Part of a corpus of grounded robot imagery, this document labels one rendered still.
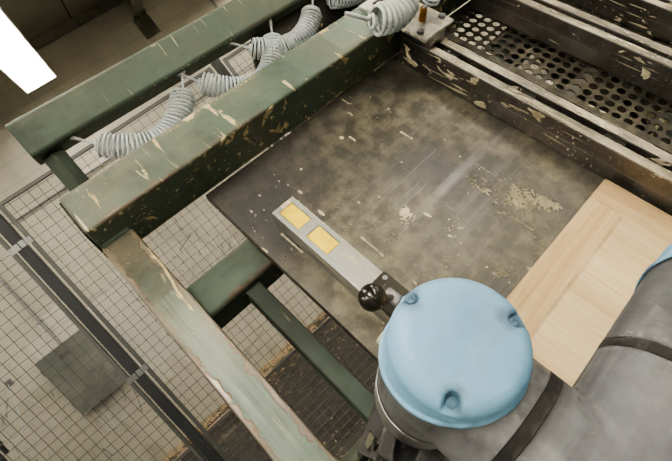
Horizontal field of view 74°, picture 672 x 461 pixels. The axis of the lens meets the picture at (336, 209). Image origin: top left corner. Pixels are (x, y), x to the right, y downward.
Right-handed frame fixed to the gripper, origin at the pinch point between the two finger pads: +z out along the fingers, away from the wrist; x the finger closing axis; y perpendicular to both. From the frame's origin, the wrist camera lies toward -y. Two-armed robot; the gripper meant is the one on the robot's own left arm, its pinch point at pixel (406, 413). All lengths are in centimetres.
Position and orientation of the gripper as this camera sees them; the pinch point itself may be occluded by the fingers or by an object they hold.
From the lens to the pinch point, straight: 58.7
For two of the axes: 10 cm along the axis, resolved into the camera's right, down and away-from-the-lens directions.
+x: 9.2, 3.1, -2.5
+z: 0.4, 5.5, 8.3
